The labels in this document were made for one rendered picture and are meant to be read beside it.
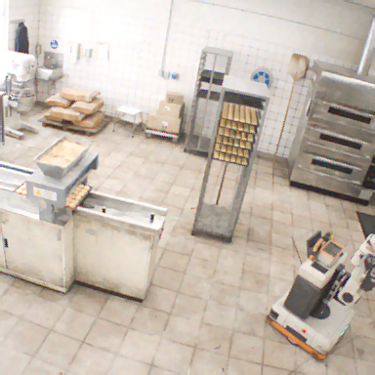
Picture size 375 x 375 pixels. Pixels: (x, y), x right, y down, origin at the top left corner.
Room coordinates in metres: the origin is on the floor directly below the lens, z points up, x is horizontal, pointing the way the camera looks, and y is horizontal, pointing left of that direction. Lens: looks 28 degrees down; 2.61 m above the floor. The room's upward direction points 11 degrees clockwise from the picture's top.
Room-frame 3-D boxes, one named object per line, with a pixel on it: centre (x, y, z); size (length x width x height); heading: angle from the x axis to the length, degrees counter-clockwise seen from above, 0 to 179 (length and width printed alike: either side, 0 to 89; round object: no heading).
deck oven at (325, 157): (5.69, -2.47, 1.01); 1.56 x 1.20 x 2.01; 82
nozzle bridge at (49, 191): (2.59, 1.01, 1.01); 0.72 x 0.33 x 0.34; 175
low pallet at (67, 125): (6.36, 2.28, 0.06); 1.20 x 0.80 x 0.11; 84
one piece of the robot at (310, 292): (2.45, -1.35, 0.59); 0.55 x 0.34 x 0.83; 141
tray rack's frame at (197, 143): (6.21, -0.13, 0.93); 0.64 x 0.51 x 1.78; 175
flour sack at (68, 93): (6.37, 2.23, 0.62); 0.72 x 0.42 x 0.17; 88
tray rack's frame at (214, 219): (3.85, -0.44, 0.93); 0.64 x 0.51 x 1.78; 177
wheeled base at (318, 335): (2.40, -1.42, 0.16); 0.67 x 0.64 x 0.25; 51
